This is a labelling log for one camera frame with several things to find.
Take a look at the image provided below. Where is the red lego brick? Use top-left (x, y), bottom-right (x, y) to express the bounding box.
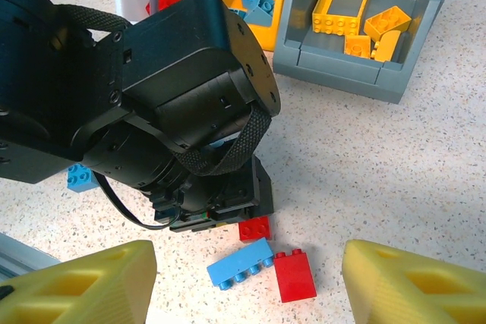
top-left (238, 216), bottom-right (273, 244)
top-left (273, 248), bottom-right (317, 304)

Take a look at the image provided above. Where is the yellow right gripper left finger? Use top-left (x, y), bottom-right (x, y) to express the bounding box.
top-left (0, 239), bottom-right (159, 324)

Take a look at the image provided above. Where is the grey plastic bin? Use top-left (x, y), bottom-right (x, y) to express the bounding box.
top-left (272, 0), bottom-right (453, 105)

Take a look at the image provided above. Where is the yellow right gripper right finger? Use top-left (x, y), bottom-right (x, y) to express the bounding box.
top-left (341, 239), bottom-right (486, 324)

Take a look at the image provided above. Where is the thin black cable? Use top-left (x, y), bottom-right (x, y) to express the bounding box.
top-left (93, 171), bottom-right (181, 231)

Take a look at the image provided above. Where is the black braided cable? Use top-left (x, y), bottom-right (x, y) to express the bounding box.
top-left (56, 4), bottom-right (273, 178)

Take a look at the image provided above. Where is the yellow lego brick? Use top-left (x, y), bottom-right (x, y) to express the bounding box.
top-left (344, 34), bottom-right (372, 60)
top-left (363, 5), bottom-right (412, 41)
top-left (371, 30), bottom-right (402, 63)

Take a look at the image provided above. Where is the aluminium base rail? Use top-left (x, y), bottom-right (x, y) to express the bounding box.
top-left (0, 231), bottom-right (62, 283)

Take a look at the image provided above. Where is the yellow lego window frame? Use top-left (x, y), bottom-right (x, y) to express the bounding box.
top-left (312, 0), bottom-right (377, 36)

